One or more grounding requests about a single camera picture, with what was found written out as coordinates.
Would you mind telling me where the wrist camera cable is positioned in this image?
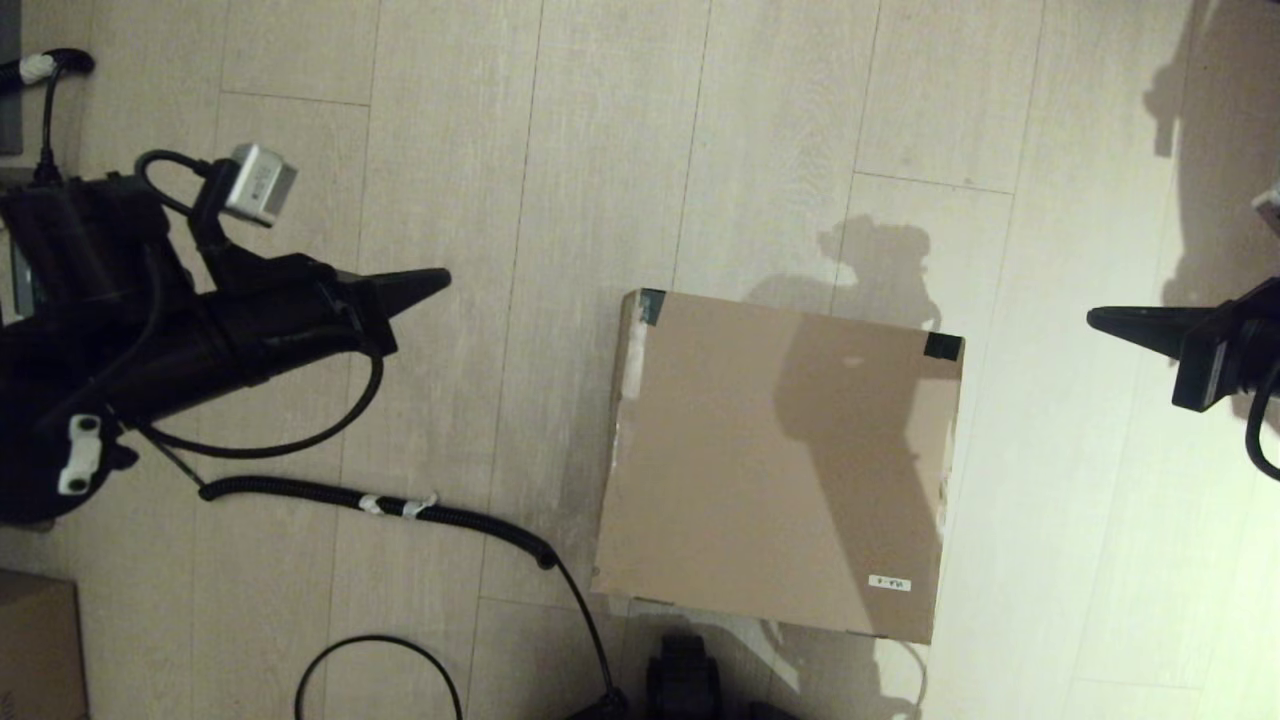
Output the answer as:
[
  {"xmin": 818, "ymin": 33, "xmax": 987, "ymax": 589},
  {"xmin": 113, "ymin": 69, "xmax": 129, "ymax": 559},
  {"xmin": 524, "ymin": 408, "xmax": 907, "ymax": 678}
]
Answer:
[
  {"xmin": 135, "ymin": 150, "xmax": 386, "ymax": 459},
  {"xmin": 1245, "ymin": 360, "xmax": 1280, "ymax": 481}
]

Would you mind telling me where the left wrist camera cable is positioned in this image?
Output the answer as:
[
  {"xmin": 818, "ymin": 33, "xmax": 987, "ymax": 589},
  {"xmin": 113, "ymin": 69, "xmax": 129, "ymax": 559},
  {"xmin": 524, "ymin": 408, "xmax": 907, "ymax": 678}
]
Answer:
[{"xmin": 135, "ymin": 150, "xmax": 386, "ymax": 459}]

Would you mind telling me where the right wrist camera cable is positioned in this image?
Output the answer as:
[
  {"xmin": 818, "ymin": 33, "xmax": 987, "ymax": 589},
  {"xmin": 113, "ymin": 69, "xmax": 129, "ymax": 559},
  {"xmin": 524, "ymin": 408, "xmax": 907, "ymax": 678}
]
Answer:
[{"xmin": 1245, "ymin": 360, "xmax": 1280, "ymax": 481}]

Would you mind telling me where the thin black cable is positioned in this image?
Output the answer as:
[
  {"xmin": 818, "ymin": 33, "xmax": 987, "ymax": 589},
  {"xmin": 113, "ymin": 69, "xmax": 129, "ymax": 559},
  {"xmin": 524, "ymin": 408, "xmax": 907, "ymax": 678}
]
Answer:
[{"xmin": 295, "ymin": 635, "xmax": 466, "ymax": 720}]

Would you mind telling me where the black coiled cable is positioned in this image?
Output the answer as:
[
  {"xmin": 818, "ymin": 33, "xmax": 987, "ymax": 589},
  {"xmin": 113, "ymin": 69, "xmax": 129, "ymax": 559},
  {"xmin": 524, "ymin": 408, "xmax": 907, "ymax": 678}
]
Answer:
[{"xmin": 150, "ymin": 440, "xmax": 629, "ymax": 720}]

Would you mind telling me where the black ridged robot part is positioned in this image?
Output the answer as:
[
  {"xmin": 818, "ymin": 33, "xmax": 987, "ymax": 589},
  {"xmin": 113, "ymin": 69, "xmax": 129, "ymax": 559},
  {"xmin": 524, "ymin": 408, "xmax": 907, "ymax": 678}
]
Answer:
[{"xmin": 645, "ymin": 635, "xmax": 721, "ymax": 720}]

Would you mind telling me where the dark flat panel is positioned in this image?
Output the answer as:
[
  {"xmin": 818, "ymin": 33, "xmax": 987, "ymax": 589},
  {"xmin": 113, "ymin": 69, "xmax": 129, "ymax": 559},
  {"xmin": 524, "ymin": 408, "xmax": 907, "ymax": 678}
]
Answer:
[{"xmin": 0, "ymin": 0, "xmax": 23, "ymax": 156}]

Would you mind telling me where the small brown cardboard box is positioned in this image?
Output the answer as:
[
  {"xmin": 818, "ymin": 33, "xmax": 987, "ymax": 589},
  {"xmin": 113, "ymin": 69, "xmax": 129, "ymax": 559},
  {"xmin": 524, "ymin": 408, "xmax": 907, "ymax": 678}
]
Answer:
[{"xmin": 0, "ymin": 572, "xmax": 91, "ymax": 720}]

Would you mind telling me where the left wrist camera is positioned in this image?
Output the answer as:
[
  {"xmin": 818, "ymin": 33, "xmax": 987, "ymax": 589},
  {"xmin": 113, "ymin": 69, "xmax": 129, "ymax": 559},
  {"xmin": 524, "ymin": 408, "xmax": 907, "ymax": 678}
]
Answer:
[{"xmin": 222, "ymin": 143, "xmax": 299, "ymax": 228}]

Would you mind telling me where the brown cardboard shoe box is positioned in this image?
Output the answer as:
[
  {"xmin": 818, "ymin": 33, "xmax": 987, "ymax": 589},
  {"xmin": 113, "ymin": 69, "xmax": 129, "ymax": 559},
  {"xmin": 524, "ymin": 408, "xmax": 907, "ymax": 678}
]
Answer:
[{"xmin": 592, "ymin": 288, "xmax": 966, "ymax": 646}]

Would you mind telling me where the thick black taped cable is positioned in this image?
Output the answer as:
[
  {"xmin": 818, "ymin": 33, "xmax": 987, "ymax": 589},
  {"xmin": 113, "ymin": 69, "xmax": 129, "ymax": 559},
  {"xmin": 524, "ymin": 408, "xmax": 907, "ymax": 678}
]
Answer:
[{"xmin": 0, "ymin": 47, "xmax": 96, "ymax": 184}]

